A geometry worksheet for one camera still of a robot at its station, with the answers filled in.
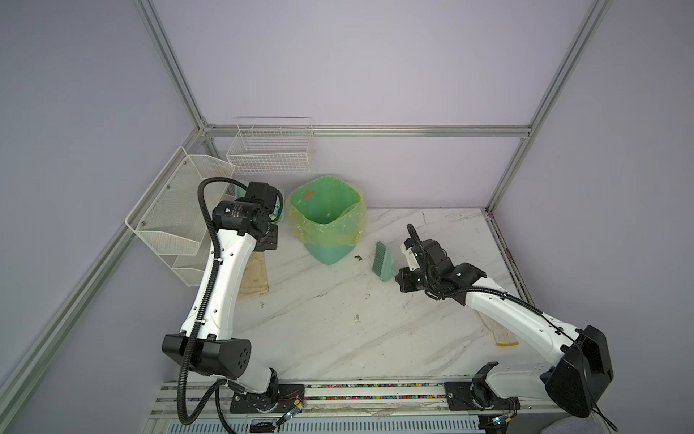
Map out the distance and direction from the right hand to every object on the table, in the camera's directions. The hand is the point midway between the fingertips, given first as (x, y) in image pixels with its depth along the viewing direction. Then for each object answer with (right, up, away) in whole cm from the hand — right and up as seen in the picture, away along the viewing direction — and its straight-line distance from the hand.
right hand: (395, 276), depth 80 cm
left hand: (-39, +10, -10) cm, 41 cm away
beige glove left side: (-49, -4, +18) cm, 53 cm away
